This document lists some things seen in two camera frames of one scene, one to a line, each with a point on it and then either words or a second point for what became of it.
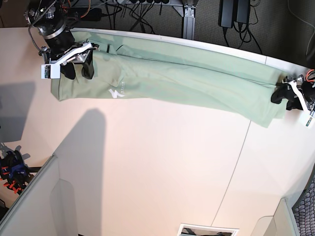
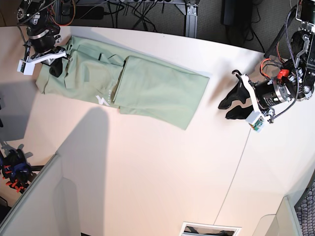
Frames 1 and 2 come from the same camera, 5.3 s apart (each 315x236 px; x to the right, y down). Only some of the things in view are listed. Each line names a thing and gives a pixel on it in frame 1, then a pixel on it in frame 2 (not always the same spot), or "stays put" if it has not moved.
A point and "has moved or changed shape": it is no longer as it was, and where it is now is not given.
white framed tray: [195, 229] stays put
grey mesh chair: [304, 210] stays put
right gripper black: [306, 88] → [267, 94]
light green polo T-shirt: [133, 69] has moved or changed shape
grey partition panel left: [48, 207] stays put
